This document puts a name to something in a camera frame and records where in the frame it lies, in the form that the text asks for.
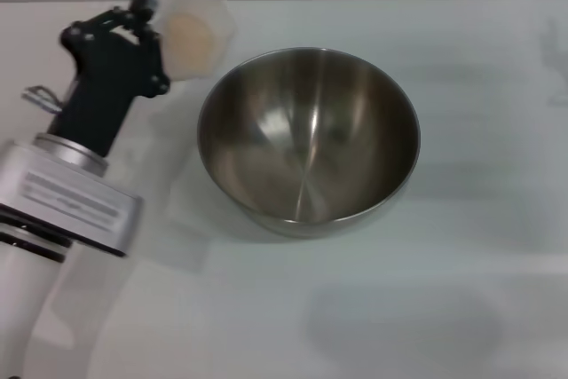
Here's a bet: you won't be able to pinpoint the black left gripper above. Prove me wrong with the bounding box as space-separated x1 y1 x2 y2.
46 0 172 159

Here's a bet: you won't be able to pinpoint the white rice grains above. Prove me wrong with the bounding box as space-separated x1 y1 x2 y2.
163 12 215 75

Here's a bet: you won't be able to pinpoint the clear plastic measuring cup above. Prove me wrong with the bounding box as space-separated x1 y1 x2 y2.
159 0 233 82

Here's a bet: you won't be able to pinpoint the stainless steel mixing bowl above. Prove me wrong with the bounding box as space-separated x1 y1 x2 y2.
197 45 422 238

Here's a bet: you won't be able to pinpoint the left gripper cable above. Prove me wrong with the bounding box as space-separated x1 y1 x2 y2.
21 84 64 114

